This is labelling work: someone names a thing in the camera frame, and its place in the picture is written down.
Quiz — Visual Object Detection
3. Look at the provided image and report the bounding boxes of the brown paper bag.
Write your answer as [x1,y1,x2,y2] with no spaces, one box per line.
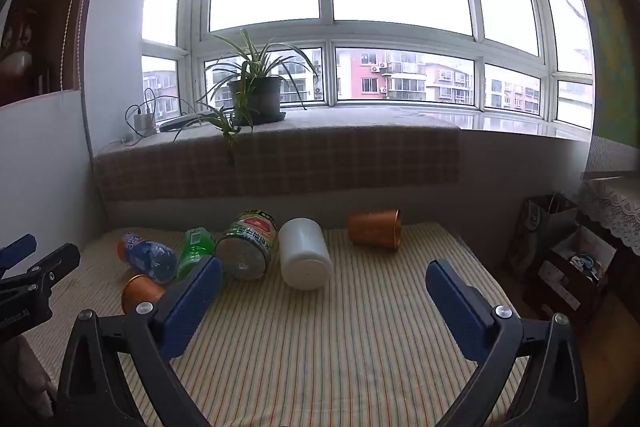
[507,192,580,279]

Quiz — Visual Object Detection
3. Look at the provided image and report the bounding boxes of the white window frame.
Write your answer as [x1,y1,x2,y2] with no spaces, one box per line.
[141,0,597,144]

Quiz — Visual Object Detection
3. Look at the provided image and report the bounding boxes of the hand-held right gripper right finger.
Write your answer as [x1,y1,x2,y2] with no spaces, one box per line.
[425,259,589,427]

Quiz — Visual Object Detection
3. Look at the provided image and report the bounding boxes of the blue bottle with orange cap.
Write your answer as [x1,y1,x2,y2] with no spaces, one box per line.
[117,232,179,284]

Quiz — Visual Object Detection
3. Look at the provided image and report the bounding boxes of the small copper metal cup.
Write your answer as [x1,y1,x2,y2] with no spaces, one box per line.
[121,274,166,314]

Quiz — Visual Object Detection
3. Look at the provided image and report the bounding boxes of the large copper metal cup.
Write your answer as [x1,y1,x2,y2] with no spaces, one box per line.
[348,208,403,253]

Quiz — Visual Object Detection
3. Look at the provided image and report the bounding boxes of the striped bed sheet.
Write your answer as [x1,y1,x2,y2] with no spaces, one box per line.
[20,222,532,427]

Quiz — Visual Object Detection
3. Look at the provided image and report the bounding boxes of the green plastic bottle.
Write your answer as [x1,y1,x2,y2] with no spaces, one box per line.
[177,227,216,281]

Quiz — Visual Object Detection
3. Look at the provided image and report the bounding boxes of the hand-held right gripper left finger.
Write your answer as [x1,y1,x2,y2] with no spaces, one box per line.
[56,256,224,427]

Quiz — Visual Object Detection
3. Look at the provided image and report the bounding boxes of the plaid blanket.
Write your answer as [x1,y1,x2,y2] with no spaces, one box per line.
[93,106,461,204]

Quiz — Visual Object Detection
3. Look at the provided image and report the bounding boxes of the open cardboard box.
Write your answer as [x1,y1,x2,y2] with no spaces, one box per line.
[522,224,619,324]

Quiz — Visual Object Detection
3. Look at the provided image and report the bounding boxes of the brown wooden cabinet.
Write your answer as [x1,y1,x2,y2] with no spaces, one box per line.
[0,0,122,108]

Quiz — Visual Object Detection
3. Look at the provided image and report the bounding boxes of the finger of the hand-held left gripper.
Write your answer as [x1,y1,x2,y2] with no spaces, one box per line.
[0,234,39,279]
[0,242,81,309]

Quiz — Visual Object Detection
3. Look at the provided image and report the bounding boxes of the white lace cloth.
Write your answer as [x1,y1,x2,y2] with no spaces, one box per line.
[580,134,640,256]

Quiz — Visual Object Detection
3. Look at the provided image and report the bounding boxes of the dark flat device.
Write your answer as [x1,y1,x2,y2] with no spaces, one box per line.
[158,112,209,132]

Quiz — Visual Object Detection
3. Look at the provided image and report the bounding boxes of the white charger with cables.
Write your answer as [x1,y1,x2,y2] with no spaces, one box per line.
[121,87,162,146]

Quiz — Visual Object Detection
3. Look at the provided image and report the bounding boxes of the dark cloth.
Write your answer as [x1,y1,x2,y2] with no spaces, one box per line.
[0,334,59,421]

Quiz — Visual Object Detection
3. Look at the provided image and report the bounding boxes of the green and red can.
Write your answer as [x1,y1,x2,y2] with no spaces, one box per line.
[214,209,279,282]

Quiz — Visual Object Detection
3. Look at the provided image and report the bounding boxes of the white plastic jar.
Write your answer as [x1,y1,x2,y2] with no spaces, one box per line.
[278,217,334,291]

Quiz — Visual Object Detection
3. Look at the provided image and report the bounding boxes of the potted spider plant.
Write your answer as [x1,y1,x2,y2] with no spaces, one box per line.
[197,28,320,166]

